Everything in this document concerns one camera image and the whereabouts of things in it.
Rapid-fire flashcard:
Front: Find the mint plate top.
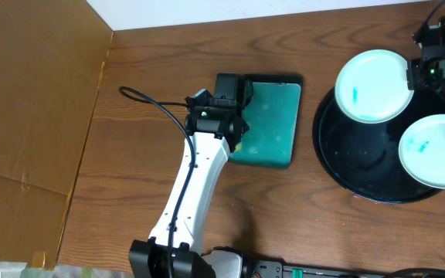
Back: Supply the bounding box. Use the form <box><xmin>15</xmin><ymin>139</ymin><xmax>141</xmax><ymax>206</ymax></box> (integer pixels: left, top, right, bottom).
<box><xmin>335</xmin><ymin>49</ymin><xmax>414</xmax><ymax>124</ymax></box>

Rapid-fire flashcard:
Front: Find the mint plate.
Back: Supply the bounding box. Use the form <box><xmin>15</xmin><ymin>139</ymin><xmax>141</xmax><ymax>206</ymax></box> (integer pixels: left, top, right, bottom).
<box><xmin>399</xmin><ymin>114</ymin><xmax>445</xmax><ymax>189</ymax></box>
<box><xmin>335</xmin><ymin>49</ymin><xmax>414</xmax><ymax>124</ymax></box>

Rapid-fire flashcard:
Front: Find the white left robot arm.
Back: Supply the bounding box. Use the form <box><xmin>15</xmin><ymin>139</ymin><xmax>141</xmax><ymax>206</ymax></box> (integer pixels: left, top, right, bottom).
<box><xmin>128</xmin><ymin>73</ymin><xmax>253</xmax><ymax>278</ymax></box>

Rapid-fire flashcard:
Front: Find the green rectangular water tray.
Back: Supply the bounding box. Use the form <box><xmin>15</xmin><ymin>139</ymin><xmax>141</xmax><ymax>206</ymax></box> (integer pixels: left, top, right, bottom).
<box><xmin>229</xmin><ymin>74</ymin><xmax>304</xmax><ymax>168</ymax></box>

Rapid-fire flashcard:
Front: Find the black round tray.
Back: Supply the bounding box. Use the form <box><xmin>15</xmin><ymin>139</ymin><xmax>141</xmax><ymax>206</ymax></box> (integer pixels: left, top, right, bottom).
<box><xmin>312</xmin><ymin>89</ymin><xmax>445</xmax><ymax>204</ymax></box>

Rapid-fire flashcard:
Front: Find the brown cardboard panel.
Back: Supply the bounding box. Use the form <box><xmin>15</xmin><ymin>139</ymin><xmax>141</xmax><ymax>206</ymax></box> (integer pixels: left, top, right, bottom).
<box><xmin>0</xmin><ymin>0</ymin><xmax>113</xmax><ymax>269</ymax></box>

